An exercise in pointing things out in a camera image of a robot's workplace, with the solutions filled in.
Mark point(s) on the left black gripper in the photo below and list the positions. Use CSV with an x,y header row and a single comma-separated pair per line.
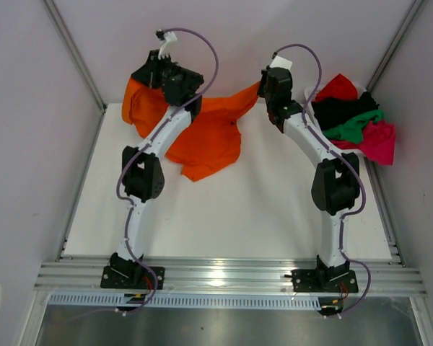
x,y
148,72

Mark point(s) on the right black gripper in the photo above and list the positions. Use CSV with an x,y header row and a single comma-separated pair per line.
x,y
263,85

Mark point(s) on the orange t shirt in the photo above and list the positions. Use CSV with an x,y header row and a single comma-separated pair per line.
x,y
213,140

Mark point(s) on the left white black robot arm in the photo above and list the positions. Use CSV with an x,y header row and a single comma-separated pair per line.
x,y
142,179

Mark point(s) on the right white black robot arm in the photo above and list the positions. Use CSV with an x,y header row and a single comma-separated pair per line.
x,y
335,186

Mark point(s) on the white plastic laundry basket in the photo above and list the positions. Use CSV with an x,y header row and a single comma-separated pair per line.
x,y
311,114

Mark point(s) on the black t shirt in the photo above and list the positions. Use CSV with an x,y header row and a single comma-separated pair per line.
x,y
332,112

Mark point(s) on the red t shirt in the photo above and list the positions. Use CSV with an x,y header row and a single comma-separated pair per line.
x,y
340,87

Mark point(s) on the green t shirt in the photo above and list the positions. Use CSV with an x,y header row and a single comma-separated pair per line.
x,y
352,129

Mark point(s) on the magenta t shirt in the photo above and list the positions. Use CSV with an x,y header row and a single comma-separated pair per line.
x,y
378,143

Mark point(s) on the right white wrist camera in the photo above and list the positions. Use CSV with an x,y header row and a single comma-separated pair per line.
x,y
280,62

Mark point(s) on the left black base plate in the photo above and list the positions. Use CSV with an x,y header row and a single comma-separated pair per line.
x,y
139,279

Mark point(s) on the aluminium mounting rail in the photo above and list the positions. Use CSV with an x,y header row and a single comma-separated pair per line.
x,y
267,277

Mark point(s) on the slotted grey cable duct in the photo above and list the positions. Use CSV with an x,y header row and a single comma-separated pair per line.
x,y
300,303

